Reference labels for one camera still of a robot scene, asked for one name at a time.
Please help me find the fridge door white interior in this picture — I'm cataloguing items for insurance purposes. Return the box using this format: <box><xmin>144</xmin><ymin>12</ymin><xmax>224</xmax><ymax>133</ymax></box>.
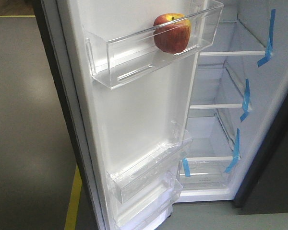
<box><xmin>31</xmin><ymin>0</ymin><xmax>224</xmax><ymax>230</ymax></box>

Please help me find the red yellow apple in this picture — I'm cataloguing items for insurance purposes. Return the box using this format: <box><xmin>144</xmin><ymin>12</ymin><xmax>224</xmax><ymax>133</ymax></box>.
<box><xmin>153</xmin><ymin>13</ymin><xmax>191</xmax><ymax>54</ymax></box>

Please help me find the clear fridge crisper drawer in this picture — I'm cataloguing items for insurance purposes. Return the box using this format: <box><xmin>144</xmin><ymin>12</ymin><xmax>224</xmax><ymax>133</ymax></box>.
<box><xmin>179</xmin><ymin>156</ymin><xmax>236</xmax><ymax>190</ymax></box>

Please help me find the dark grey fridge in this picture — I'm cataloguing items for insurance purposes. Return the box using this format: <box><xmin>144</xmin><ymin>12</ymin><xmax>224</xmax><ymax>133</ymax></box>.
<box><xmin>178</xmin><ymin>0</ymin><xmax>288</xmax><ymax>206</ymax></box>

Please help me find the clear middle door bin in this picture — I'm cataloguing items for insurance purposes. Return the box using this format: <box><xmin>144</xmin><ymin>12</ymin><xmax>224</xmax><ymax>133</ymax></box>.
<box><xmin>107</xmin><ymin>120</ymin><xmax>192</xmax><ymax>204</ymax></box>

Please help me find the clear door bin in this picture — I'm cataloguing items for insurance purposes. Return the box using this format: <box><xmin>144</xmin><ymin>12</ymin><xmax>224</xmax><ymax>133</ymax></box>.
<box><xmin>84</xmin><ymin>0</ymin><xmax>224</xmax><ymax>89</ymax></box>
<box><xmin>113</xmin><ymin>171</ymin><xmax>182</xmax><ymax>230</ymax></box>
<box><xmin>107</xmin><ymin>120</ymin><xmax>192</xmax><ymax>204</ymax></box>

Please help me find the clear upper door bin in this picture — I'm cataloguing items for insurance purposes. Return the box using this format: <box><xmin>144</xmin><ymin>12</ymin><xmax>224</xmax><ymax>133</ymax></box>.
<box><xmin>84</xmin><ymin>0</ymin><xmax>224</xmax><ymax>89</ymax></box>

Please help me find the blue tape strip left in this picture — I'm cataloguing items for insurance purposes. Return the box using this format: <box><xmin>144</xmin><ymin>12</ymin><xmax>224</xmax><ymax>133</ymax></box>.
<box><xmin>182</xmin><ymin>158</ymin><xmax>191</xmax><ymax>177</ymax></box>

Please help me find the blue tape strip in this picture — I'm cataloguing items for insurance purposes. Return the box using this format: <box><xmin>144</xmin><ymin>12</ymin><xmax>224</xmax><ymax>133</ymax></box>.
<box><xmin>182</xmin><ymin>158</ymin><xmax>191</xmax><ymax>177</ymax></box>
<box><xmin>240</xmin><ymin>79</ymin><xmax>251</xmax><ymax>123</ymax></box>
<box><xmin>224</xmin><ymin>128</ymin><xmax>240</xmax><ymax>173</ymax></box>
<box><xmin>257</xmin><ymin>9</ymin><xmax>276</xmax><ymax>67</ymax></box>

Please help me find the clear lower door bin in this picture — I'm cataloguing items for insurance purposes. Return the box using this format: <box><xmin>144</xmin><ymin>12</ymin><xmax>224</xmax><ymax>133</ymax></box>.
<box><xmin>113</xmin><ymin>171</ymin><xmax>182</xmax><ymax>230</ymax></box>

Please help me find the blue tape strip lower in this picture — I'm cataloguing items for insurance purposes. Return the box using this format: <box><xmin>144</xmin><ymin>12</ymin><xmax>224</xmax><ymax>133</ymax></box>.
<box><xmin>224</xmin><ymin>128</ymin><xmax>240</xmax><ymax>173</ymax></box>

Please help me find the blue tape strip middle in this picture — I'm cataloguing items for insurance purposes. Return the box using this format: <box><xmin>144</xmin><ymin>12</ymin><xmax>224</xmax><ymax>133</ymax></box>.
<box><xmin>240</xmin><ymin>79</ymin><xmax>251</xmax><ymax>123</ymax></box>

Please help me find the blue tape strip top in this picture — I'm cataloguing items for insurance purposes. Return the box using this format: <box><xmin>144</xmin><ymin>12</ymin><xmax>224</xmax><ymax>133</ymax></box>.
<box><xmin>257</xmin><ymin>9</ymin><xmax>276</xmax><ymax>67</ymax></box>

